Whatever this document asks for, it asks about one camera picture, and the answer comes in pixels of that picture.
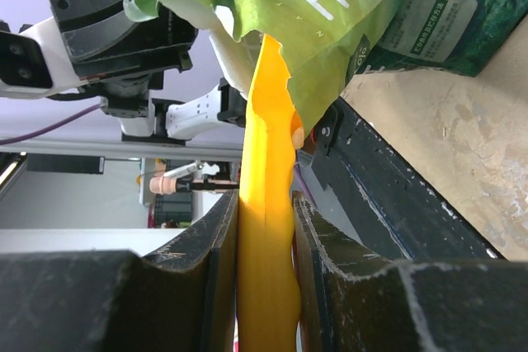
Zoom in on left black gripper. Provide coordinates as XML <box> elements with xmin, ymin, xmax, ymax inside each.
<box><xmin>49</xmin><ymin>0</ymin><xmax>198</xmax><ymax>119</ymax></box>

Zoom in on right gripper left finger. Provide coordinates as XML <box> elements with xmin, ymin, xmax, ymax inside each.
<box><xmin>1</xmin><ymin>191</ymin><xmax>238</xmax><ymax>351</ymax></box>

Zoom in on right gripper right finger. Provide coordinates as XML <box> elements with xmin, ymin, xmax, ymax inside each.
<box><xmin>293</xmin><ymin>192</ymin><xmax>527</xmax><ymax>351</ymax></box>

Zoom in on yellow plastic scoop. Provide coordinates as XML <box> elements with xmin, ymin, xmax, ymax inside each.
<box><xmin>237</xmin><ymin>35</ymin><xmax>300</xmax><ymax>351</ymax></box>

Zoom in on green litter bag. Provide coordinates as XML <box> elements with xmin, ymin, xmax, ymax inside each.
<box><xmin>123</xmin><ymin>0</ymin><xmax>527</xmax><ymax>129</ymax></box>

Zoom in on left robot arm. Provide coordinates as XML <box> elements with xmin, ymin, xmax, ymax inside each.
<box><xmin>49</xmin><ymin>0</ymin><xmax>253</xmax><ymax>144</ymax></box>

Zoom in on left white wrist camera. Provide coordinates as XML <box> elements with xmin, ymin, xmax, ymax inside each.
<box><xmin>1</xmin><ymin>17</ymin><xmax>85</xmax><ymax>100</ymax></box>

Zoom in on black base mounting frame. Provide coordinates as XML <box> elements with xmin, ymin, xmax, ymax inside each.
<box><xmin>311</xmin><ymin>99</ymin><xmax>502</xmax><ymax>260</ymax></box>

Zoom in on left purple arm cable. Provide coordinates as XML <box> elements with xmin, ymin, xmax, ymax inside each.
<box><xmin>0</xmin><ymin>102</ymin><xmax>102</xmax><ymax>148</ymax></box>

